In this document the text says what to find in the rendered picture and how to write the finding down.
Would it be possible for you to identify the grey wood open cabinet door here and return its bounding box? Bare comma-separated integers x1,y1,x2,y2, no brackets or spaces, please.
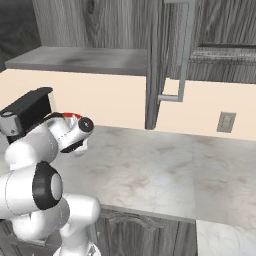
144,0,168,131

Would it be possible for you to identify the grey wood open cabinet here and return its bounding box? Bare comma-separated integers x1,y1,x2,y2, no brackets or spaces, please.
4,0,150,77

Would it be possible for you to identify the grey wood base cabinet door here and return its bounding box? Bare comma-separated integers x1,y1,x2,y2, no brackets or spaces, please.
0,218,64,256
94,205,199,256

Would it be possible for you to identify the grey wood closed cabinet door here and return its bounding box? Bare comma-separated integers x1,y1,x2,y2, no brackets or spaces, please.
165,0,256,85

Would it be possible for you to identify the grey wall outlet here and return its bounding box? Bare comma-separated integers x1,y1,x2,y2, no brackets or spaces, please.
216,111,238,134

